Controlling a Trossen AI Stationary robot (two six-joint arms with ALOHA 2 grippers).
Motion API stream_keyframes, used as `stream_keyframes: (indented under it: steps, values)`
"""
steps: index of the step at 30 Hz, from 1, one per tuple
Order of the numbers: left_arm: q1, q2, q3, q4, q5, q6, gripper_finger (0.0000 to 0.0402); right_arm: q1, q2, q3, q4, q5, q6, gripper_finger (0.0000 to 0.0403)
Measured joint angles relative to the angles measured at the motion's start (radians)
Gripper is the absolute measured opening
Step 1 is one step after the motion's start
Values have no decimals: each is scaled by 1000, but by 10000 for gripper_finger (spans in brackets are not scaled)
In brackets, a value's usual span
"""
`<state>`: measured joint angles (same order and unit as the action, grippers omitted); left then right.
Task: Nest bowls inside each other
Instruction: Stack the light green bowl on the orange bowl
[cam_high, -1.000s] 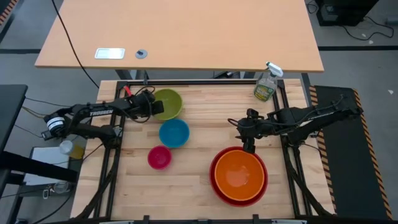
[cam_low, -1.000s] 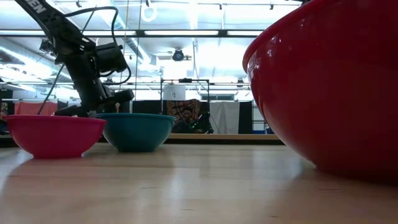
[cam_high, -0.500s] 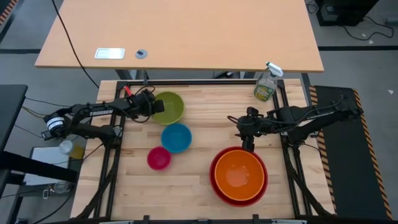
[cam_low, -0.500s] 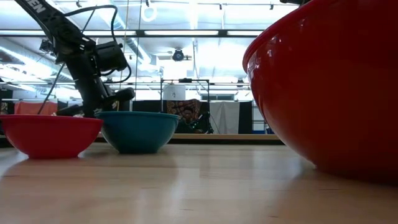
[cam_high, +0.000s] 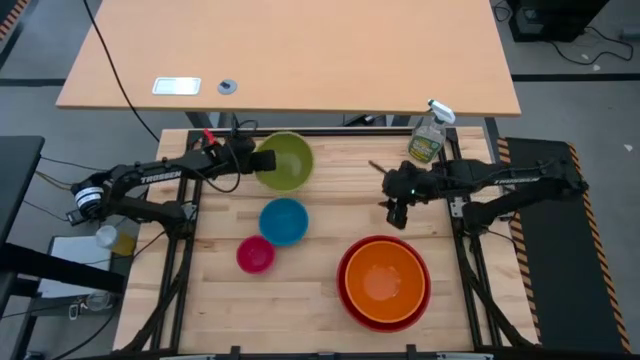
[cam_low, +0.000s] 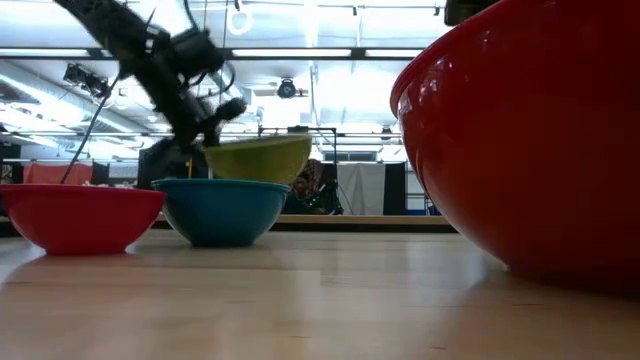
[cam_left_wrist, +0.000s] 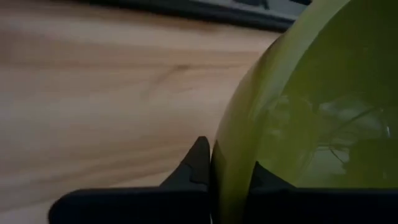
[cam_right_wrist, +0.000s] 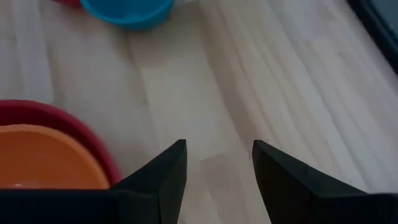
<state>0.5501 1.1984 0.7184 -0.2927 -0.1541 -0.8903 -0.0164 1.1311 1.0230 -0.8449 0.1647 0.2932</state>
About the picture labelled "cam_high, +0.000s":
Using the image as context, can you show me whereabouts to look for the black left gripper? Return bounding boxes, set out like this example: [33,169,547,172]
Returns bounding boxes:
[217,148,278,177]

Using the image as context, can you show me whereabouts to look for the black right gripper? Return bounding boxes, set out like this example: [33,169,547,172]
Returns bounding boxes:
[381,160,428,207]

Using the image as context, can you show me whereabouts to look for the green plastic bowl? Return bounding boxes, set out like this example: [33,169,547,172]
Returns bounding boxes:
[253,131,316,193]

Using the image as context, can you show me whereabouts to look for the green cleaner spray bottle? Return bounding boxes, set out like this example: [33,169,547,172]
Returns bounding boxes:
[407,98,457,165]

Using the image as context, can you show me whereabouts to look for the blue plastic bowl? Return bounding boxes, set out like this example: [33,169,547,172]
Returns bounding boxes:
[258,197,310,247]

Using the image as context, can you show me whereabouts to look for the black desk base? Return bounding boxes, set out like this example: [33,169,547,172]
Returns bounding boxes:
[184,112,416,132]

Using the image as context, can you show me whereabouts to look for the small pink plastic bowl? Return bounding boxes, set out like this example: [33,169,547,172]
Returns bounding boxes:
[235,234,277,275]

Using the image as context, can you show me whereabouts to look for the orange plastic bowl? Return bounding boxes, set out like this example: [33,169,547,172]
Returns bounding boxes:
[344,240,427,324]

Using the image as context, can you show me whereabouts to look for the large red plastic bowl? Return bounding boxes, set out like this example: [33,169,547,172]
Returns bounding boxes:
[336,234,433,334]

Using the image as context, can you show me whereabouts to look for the silver rectangular desk plate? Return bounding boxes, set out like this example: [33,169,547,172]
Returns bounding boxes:
[151,76,203,97]

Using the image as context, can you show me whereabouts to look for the light wooden desk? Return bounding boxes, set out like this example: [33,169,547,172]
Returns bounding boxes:
[54,0,522,118]

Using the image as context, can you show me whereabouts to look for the plastic bottle with white cap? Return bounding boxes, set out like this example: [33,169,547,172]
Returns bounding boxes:
[94,224,137,257]

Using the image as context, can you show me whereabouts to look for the black mat with hazard stripes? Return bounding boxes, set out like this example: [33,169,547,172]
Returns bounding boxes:
[496,135,634,354]
[0,0,32,42]

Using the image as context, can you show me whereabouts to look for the white paper sheet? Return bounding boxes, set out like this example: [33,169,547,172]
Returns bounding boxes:
[37,235,114,300]

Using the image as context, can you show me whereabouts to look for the clear glass jar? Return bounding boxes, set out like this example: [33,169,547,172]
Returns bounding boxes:
[84,291,114,312]

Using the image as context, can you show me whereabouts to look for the black metal beam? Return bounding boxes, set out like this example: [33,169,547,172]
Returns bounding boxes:
[0,242,126,296]

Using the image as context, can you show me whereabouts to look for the black equipment box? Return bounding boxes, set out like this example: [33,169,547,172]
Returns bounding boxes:
[507,0,611,44]

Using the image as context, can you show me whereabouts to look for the black side table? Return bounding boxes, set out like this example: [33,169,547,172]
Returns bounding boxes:
[0,134,46,249]

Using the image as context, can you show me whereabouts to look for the black aluminium table frame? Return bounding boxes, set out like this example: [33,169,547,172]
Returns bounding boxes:
[112,125,541,360]

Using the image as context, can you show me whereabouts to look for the long black cable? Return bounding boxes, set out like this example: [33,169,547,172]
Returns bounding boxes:
[81,0,162,144]

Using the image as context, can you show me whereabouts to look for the black floor cable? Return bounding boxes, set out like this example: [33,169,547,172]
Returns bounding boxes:
[548,24,635,67]

